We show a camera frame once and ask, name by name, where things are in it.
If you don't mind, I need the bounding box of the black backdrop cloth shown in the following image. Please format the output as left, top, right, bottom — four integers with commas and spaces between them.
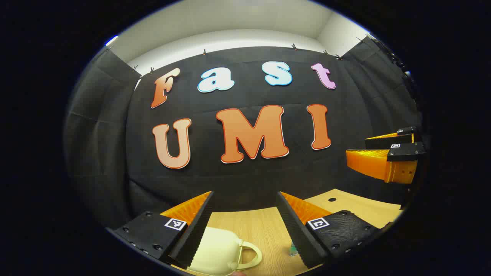
64, 36, 424, 230

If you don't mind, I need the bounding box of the pale yellow small suitcase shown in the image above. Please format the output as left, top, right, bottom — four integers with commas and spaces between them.
187, 226, 264, 276

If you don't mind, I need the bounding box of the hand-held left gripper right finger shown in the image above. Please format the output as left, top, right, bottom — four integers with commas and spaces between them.
276, 191, 381, 269

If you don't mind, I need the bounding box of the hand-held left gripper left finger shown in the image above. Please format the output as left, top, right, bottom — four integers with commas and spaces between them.
114, 191, 214, 269

